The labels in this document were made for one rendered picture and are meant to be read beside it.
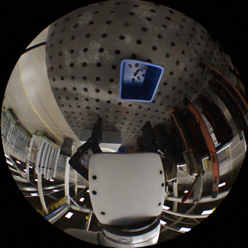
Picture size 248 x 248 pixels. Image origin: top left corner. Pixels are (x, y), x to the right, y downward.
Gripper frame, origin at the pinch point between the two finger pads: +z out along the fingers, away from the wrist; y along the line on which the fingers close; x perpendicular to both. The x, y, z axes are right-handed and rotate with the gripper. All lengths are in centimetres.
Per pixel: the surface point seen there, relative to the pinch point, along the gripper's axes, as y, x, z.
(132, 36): -0.3, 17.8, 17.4
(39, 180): -591, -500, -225
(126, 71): 0.3, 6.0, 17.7
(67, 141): -175, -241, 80
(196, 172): 28.8, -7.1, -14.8
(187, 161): 29.0, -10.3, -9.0
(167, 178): 27.7, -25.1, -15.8
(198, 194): 32.0, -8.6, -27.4
